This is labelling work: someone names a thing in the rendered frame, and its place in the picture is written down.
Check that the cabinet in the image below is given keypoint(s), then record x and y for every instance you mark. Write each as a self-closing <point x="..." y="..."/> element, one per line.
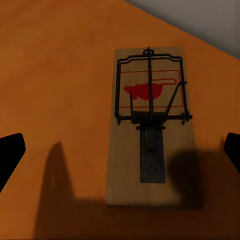
<point x="56" y="82"/>

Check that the mousetrap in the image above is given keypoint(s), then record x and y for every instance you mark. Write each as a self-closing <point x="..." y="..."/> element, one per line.
<point x="152" y="154"/>

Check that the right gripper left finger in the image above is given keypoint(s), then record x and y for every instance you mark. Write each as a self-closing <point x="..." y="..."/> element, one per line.
<point x="12" y="149"/>

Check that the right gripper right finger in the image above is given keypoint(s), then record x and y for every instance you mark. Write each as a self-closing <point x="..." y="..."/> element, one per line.
<point x="232" y="149"/>

